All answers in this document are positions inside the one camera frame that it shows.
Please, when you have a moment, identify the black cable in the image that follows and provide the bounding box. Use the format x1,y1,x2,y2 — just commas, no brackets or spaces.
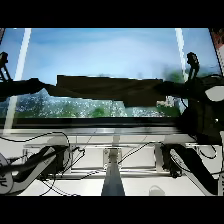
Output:
0,131,72,161
117,141,162,165

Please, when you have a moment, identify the silver frame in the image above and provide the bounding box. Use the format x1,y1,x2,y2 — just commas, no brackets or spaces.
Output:
0,126,224,197

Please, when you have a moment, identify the dark brown garment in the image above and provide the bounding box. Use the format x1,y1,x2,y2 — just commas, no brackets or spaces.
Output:
42,74,168,108

